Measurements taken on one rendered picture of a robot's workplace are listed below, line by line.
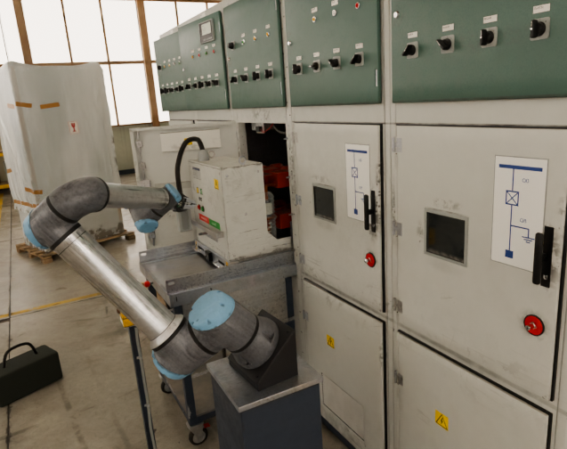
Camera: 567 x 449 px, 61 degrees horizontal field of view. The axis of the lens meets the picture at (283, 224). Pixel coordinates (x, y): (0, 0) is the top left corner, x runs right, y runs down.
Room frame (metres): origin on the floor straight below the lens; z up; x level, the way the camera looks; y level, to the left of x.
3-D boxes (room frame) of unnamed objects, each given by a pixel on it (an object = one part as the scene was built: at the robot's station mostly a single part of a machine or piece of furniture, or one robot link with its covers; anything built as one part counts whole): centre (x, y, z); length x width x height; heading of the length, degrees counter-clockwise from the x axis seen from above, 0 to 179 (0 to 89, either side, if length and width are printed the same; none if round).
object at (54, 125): (6.14, 2.73, 1.14); 1.20 x 0.90 x 2.28; 136
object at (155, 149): (2.94, 0.55, 1.21); 0.63 x 0.07 x 0.74; 97
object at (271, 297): (2.50, 0.39, 0.46); 0.64 x 0.58 x 0.66; 118
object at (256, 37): (2.65, 0.11, 1.93); 0.63 x 0.06 x 0.55; 28
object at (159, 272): (2.50, 0.39, 0.82); 0.68 x 0.62 x 0.06; 118
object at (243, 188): (2.62, 0.17, 1.15); 0.51 x 0.50 x 0.48; 118
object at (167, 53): (3.87, 0.78, 1.93); 0.63 x 0.06 x 0.55; 31
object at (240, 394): (1.56, 0.11, 0.74); 0.32 x 0.32 x 0.02; 27
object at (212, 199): (2.50, 0.39, 1.15); 0.48 x 0.01 x 0.48; 28
